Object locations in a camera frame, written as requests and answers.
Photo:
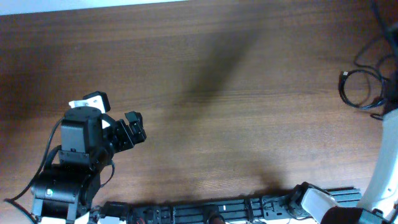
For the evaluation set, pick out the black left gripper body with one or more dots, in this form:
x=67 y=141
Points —
x=125 y=137

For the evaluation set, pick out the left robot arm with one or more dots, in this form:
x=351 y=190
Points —
x=70 y=179

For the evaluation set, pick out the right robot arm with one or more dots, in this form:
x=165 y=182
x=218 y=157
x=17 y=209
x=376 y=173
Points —
x=379 y=201

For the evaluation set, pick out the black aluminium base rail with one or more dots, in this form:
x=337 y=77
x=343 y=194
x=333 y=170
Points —
x=249 y=209

